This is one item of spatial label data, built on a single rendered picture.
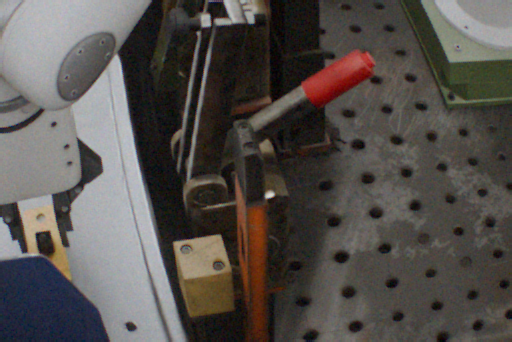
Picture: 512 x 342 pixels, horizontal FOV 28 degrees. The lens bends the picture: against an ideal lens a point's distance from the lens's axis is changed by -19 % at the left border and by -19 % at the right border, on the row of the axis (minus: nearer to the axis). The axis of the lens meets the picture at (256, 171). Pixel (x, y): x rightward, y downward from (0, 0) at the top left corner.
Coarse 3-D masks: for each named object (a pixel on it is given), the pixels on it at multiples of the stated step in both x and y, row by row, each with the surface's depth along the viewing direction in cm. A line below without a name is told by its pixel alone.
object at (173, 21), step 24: (216, 0) 75; (168, 24) 74; (192, 24) 74; (216, 24) 73; (240, 24) 73; (264, 24) 76; (216, 48) 75; (240, 48) 75; (192, 72) 80; (216, 72) 76; (192, 96) 81; (216, 96) 78; (192, 120) 83; (216, 120) 80; (192, 144) 81; (216, 144) 81; (192, 168) 83; (216, 168) 83
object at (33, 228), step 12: (24, 216) 90; (36, 216) 90; (48, 216) 90; (36, 228) 89; (48, 228) 89; (36, 240) 87; (48, 240) 87; (60, 240) 88; (36, 252) 87; (48, 252) 87; (60, 252) 88; (60, 264) 87
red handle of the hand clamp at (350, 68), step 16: (336, 64) 81; (352, 64) 80; (368, 64) 81; (304, 80) 82; (320, 80) 81; (336, 80) 81; (352, 80) 81; (288, 96) 83; (304, 96) 82; (320, 96) 81; (336, 96) 82; (272, 112) 83; (288, 112) 82; (304, 112) 83; (256, 128) 83; (272, 128) 83; (224, 160) 84
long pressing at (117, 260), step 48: (96, 96) 99; (96, 144) 95; (96, 192) 92; (144, 192) 92; (0, 240) 89; (96, 240) 89; (144, 240) 89; (96, 288) 86; (144, 288) 86; (144, 336) 83
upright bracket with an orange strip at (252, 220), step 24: (240, 120) 70; (240, 144) 69; (240, 168) 70; (240, 192) 72; (264, 192) 71; (240, 216) 75; (264, 216) 72; (240, 240) 77; (264, 240) 74; (240, 264) 80; (264, 264) 76; (264, 288) 78; (264, 312) 81; (264, 336) 83
